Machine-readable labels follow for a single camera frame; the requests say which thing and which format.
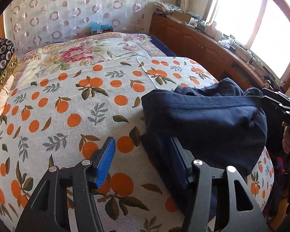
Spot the person's right hand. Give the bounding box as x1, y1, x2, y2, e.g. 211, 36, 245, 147
282, 122, 290, 154

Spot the floral bed blanket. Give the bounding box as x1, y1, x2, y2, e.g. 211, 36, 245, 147
11, 32, 166, 89

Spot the teal box at headboard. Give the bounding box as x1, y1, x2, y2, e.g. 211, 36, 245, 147
89, 21, 113, 35

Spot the long wooden side cabinet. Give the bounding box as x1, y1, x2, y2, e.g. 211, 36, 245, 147
149, 14, 279, 91

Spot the cardboard box on cabinet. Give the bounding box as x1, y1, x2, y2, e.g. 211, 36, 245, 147
171, 10, 191, 24

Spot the navy blue bed sheet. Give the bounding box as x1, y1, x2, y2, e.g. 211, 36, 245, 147
149, 35, 176, 57

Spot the navy blue printed t-shirt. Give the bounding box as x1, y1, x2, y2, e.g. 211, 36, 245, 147
140, 78, 267, 214

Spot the pink circle sheer curtain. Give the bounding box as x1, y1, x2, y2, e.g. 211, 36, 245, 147
3, 0, 149, 53

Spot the crumpled plastic bag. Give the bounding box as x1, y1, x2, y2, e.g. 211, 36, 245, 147
218, 39, 232, 49

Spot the window with wooden frame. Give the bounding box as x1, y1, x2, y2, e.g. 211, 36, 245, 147
208, 0, 290, 91

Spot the pink bottle on sill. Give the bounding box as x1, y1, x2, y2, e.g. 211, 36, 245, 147
204, 21, 217, 38

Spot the gold yellow folded cloth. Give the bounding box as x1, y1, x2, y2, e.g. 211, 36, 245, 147
0, 55, 19, 92

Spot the folded patterned fabric stack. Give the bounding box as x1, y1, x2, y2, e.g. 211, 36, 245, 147
154, 1, 183, 13

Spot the orange fruit print cloth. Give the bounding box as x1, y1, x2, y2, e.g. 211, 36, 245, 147
0, 55, 275, 232

